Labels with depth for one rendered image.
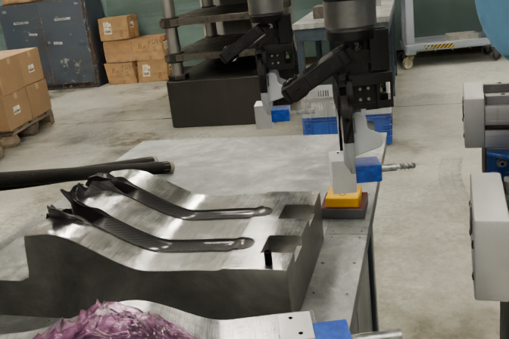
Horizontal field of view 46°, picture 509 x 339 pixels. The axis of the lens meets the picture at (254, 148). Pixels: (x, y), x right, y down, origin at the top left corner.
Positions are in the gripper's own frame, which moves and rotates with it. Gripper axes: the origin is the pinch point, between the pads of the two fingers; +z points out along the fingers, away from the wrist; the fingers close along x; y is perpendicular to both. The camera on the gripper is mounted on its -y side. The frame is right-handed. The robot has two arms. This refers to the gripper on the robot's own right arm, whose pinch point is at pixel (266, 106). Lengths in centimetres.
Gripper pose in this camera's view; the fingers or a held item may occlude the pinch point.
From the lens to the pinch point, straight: 134.0
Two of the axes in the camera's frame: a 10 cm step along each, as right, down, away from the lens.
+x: 1.1, -3.0, 9.5
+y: 9.9, -0.7, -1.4
